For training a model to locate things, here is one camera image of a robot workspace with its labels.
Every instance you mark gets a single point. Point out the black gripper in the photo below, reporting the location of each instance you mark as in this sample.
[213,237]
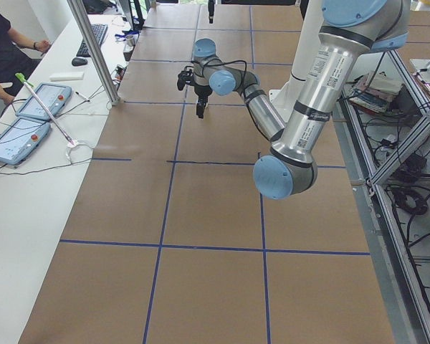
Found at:
[202,91]

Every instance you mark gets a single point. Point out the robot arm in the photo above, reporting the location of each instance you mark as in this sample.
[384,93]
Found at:
[334,35]

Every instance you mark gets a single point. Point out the small metal cup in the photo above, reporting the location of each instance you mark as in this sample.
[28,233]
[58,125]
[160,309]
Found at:
[129,43]

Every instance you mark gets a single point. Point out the black computer mouse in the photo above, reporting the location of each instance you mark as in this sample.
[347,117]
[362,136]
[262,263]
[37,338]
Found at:
[79,61]

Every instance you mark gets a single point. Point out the black marker pen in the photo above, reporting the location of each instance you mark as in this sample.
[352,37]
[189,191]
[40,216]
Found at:
[84,98]

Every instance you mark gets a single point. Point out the white foam block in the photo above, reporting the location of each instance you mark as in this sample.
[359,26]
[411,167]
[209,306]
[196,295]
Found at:
[66,76]

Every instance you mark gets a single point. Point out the far teach pendant tablet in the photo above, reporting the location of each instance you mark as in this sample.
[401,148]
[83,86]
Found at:
[54,96]

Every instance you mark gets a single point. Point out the teach pendant tablet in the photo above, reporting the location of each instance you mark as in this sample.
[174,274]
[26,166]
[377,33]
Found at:
[19,140]
[54,96]

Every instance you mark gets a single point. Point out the stack of books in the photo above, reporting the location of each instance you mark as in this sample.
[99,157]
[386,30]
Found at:
[375,92]

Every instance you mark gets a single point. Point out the seated person in black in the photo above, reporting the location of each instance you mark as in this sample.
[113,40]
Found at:
[13,60]

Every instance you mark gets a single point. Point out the near teach pendant tablet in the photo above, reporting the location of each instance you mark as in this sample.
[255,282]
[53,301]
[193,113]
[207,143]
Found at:
[19,140]

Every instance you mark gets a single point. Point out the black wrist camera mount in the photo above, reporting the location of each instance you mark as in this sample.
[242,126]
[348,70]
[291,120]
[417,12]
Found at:
[185,77]

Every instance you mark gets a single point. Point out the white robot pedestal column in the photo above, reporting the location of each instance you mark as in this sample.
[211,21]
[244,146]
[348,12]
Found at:
[301,71]

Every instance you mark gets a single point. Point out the aluminium frame post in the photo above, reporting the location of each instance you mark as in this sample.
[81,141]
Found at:
[78,10]

